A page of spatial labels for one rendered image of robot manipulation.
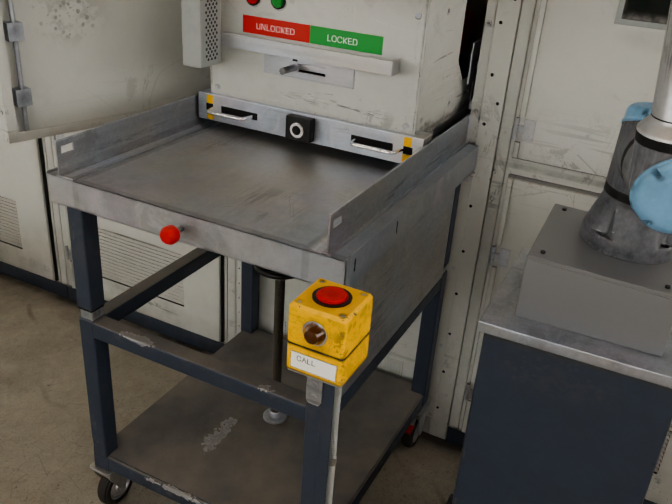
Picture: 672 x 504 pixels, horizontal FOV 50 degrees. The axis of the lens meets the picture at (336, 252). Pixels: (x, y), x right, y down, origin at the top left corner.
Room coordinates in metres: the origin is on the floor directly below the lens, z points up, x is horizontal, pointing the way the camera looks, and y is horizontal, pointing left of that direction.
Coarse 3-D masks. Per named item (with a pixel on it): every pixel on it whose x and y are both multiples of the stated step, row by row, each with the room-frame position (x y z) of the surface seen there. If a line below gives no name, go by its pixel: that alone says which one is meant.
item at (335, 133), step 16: (224, 96) 1.56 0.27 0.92; (224, 112) 1.56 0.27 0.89; (240, 112) 1.54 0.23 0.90; (256, 112) 1.52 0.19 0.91; (272, 112) 1.50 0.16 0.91; (288, 112) 1.49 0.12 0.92; (304, 112) 1.48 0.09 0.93; (256, 128) 1.52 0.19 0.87; (272, 128) 1.50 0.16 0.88; (320, 128) 1.45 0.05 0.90; (336, 128) 1.44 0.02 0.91; (352, 128) 1.42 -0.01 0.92; (368, 128) 1.41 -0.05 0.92; (320, 144) 1.45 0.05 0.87; (336, 144) 1.44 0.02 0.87; (368, 144) 1.41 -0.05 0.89; (384, 144) 1.39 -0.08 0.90; (416, 144) 1.36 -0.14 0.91
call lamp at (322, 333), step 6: (306, 324) 0.73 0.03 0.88; (312, 324) 0.73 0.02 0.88; (318, 324) 0.73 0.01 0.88; (306, 330) 0.72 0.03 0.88; (312, 330) 0.72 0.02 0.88; (318, 330) 0.72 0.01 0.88; (324, 330) 0.72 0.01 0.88; (306, 336) 0.72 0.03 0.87; (312, 336) 0.72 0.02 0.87; (318, 336) 0.72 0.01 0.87; (324, 336) 0.72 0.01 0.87; (312, 342) 0.72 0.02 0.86; (318, 342) 0.72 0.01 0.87; (324, 342) 0.72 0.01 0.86
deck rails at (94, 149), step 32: (192, 96) 1.57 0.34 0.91; (96, 128) 1.31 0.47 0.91; (128, 128) 1.39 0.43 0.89; (160, 128) 1.47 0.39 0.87; (192, 128) 1.55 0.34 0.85; (64, 160) 1.23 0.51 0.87; (96, 160) 1.30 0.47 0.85; (416, 160) 1.30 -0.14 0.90; (384, 192) 1.17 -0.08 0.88; (352, 224) 1.06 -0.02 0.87
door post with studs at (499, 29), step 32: (512, 0) 1.57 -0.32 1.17; (512, 32) 1.57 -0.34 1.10; (480, 64) 1.60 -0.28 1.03; (480, 96) 1.59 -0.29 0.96; (480, 128) 1.58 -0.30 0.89; (480, 160) 1.58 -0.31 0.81; (480, 192) 1.57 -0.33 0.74; (480, 224) 1.57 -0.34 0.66; (448, 352) 1.58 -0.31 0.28; (448, 384) 1.57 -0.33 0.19
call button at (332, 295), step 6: (324, 288) 0.78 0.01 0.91; (330, 288) 0.78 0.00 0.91; (336, 288) 0.78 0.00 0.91; (318, 294) 0.77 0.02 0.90; (324, 294) 0.76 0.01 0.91; (330, 294) 0.76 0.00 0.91; (336, 294) 0.76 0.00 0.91; (342, 294) 0.77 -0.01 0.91; (324, 300) 0.75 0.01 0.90; (330, 300) 0.75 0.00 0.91; (336, 300) 0.75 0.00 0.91; (342, 300) 0.76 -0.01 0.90
